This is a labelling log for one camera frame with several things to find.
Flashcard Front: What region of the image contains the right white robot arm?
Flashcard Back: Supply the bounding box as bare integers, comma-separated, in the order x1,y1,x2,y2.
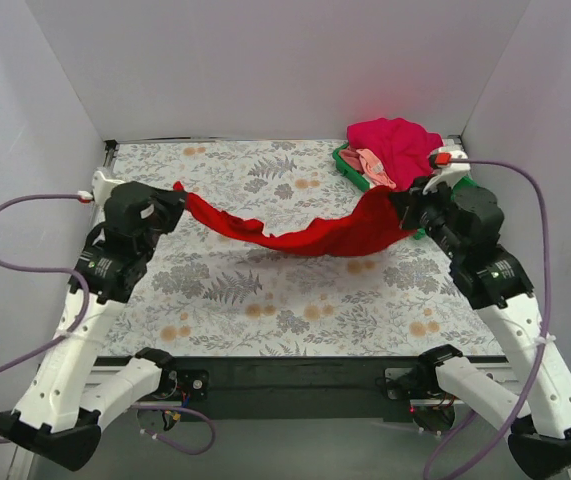
391,179,571,479

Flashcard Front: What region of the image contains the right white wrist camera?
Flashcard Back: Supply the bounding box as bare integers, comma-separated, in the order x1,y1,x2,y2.
423,148,471,194

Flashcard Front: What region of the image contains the red t shirt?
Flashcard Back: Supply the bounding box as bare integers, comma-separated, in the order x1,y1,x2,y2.
186,186,416,257

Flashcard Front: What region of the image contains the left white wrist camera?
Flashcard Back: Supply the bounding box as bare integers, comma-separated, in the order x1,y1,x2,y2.
77,168,124,207

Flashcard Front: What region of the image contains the magenta t shirt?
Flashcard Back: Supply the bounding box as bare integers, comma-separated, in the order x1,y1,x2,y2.
346,118,443,191

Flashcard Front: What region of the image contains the green plastic tray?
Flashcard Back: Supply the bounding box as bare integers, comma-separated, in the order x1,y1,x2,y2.
333,137,468,251

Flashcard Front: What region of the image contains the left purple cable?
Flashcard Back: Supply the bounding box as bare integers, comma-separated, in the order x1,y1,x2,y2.
0,193,216,455

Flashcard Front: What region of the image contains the floral table cloth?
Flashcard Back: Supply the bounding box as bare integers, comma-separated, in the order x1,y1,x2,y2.
102,140,501,357

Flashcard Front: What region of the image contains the aluminium frame rail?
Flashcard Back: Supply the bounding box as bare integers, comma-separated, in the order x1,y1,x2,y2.
7,362,571,480

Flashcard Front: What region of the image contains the pink t shirt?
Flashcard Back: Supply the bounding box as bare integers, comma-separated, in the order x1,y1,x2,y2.
338,147,396,189

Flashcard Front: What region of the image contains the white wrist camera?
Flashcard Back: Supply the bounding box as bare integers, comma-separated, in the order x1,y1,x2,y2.
423,148,471,194
77,168,124,207

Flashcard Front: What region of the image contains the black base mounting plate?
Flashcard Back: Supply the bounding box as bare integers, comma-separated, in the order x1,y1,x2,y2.
173,356,450,422

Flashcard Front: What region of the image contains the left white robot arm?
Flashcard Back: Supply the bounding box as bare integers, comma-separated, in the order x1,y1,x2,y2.
0,182,187,471

